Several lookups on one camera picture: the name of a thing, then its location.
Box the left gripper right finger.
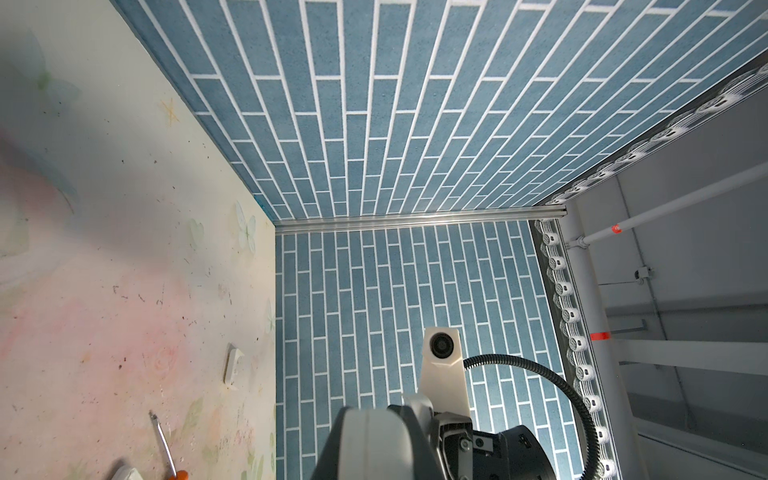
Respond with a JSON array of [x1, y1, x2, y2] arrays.
[[387, 405, 444, 480]]

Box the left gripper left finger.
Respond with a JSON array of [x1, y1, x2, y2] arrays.
[[311, 407, 350, 480]]

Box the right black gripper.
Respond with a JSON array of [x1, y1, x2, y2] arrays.
[[412, 407, 555, 480]]

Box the grey buttoned remote control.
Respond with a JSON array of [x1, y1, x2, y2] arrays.
[[338, 408, 414, 479]]

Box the white battery cover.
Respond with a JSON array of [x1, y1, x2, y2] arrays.
[[223, 345, 244, 390]]

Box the orange black screwdriver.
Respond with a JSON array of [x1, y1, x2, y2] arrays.
[[149, 411, 190, 480]]

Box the white air conditioner remote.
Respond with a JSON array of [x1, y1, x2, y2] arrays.
[[111, 465, 143, 480]]

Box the white ceiling pipe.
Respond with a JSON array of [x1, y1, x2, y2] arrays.
[[567, 162, 767, 249]]

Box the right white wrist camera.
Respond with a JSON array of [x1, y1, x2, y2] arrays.
[[418, 327, 471, 417]]

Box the black corrugated cable conduit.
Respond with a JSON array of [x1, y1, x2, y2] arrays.
[[463, 353, 601, 480]]

